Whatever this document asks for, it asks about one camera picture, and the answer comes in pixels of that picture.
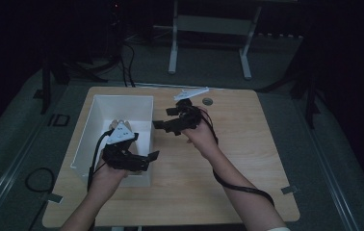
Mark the white power strip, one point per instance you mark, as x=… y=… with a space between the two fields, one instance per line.
x=279 y=35

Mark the dark metal stand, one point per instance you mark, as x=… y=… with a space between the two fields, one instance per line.
x=310 y=96

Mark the grey floor tape piece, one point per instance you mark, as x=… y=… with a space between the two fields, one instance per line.
x=55 y=198

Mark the person's left hand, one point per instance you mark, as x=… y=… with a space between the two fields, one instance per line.
x=109 y=179

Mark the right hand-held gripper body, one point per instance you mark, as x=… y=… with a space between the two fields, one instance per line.
x=188 y=118

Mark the grey table tape piece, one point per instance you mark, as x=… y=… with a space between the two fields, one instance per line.
x=290 y=189

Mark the person's right hand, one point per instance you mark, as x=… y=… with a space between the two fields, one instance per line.
x=202 y=141

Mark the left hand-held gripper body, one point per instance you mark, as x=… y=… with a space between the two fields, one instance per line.
x=122 y=159

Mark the white box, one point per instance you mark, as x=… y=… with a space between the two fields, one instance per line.
x=106 y=112

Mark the dark tripod stand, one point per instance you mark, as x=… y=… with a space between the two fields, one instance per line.
x=59 y=69

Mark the white metal stand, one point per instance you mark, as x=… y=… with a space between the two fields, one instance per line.
x=213 y=25

